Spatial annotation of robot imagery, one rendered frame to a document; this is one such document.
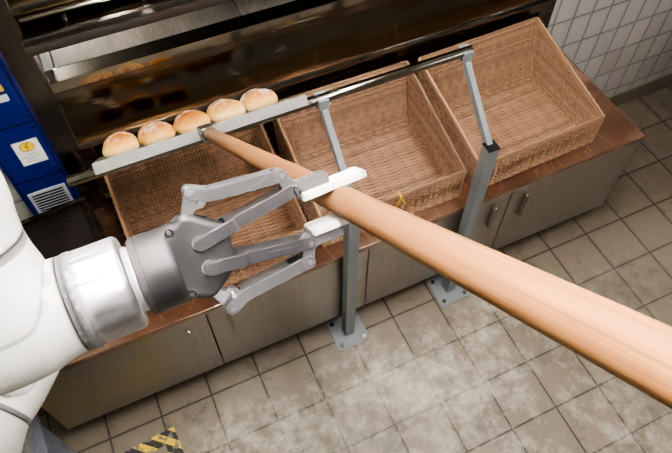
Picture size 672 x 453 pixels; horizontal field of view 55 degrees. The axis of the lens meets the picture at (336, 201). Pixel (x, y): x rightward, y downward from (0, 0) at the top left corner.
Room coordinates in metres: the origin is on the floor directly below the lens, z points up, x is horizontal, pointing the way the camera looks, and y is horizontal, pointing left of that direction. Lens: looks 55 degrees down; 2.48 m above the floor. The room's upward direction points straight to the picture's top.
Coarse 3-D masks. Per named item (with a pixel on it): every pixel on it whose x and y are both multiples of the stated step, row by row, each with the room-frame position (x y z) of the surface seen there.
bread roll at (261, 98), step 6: (258, 90) 1.34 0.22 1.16; (264, 90) 1.34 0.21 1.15; (270, 90) 1.35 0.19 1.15; (252, 96) 1.32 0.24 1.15; (258, 96) 1.31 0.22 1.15; (264, 96) 1.32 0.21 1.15; (270, 96) 1.32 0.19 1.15; (276, 96) 1.34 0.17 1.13; (246, 102) 1.31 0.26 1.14; (252, 102) 1.30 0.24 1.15; (258, 102) 1.30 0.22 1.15; (264, 102) 1.30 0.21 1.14; (270, 102) 1.31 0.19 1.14; (276, 102) 1.33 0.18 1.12; (246, 108) 1.30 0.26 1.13; (252, 108) 1.29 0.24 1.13; (258, 108) 1.29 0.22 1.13
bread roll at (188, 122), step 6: (186, 114) 1.23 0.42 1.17; (192, 114) 1.23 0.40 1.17; (198, 114) 1.23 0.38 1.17; (204, 114) 1.24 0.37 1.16; (180, 120) 1.22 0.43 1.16; (186, 120) 1.21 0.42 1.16; (192, 120) 1.21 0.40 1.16; (198, 120) 1.21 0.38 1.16; (204, 120) 1.22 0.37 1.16; (210, 120) 1.23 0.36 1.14; (180, 126) 1.20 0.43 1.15; (186, 126) 1.20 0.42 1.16; (192, 126) 1.20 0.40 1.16; (180, 132) 1.19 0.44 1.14; (186, 132) 1.19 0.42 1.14
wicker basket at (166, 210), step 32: (256, 128) 1.53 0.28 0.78; (224, 160) 1.45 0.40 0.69; (128, 192) 1.30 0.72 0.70; (160, 192) 1.33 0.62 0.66; (256, 192) 1.38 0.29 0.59; (128, 224) 1.22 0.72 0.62; (160, 224) 1.25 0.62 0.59; (256, 224) 1.24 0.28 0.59; (288, 224) 1.25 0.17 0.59; (288, 256) 1.10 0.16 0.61
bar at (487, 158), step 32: (416, 64) 1.43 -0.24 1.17; (320, 96) 1.30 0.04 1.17; (480, 128) 1.35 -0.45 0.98; (480, 160) 1.30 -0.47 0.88; (480, 192) 1.28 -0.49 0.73; (352, 224) 1.08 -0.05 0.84; (352, 256) 1.08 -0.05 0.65; (352, 288) 1.08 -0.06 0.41; (448, 288) 1.27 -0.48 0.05; (352, 320) 1.09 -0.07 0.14
